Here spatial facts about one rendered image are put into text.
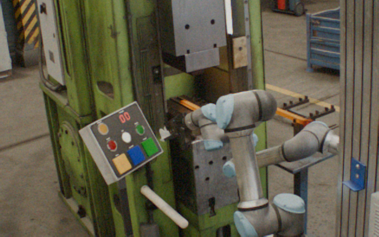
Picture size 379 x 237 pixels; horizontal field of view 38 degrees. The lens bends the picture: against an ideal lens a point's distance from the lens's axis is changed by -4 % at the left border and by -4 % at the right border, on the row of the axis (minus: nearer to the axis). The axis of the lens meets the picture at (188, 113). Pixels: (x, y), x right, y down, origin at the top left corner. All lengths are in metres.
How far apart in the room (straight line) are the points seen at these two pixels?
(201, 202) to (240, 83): 0.71
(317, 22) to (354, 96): 4.97
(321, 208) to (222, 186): 1.14
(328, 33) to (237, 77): 3.60
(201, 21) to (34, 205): 2.26
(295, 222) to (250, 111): 0.45
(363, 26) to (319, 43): 5.10
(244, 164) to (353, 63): 0.55
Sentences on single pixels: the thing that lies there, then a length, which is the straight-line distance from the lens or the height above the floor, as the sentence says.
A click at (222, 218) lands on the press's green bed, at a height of 0.39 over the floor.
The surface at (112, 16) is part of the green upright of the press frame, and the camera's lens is 2.86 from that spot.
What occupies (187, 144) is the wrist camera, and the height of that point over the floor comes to 1.08.
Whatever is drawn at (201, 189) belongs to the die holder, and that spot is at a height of 0.63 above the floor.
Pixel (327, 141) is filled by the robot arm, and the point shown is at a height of 1.07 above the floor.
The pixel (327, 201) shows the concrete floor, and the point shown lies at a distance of 4.22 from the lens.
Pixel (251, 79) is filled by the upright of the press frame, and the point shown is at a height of 1.09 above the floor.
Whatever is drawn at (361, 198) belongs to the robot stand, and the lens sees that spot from 1.98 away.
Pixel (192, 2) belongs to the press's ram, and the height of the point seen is 1.62.
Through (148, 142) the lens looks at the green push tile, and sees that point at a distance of 2.76.
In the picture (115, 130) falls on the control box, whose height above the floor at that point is 1.14.
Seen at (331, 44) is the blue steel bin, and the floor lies 0.39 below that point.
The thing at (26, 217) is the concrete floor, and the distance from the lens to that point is 4.41.
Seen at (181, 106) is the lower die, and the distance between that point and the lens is 3.28.
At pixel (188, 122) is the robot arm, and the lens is 2.50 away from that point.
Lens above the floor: 2.13
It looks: 21 degrees down
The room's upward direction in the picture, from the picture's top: 5 degrees counter-clockwise
